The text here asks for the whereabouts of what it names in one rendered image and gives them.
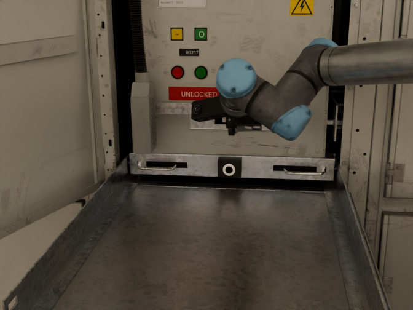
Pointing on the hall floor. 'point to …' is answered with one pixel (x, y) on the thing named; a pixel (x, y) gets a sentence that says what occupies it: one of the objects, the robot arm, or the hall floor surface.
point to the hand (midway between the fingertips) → (233, 125)
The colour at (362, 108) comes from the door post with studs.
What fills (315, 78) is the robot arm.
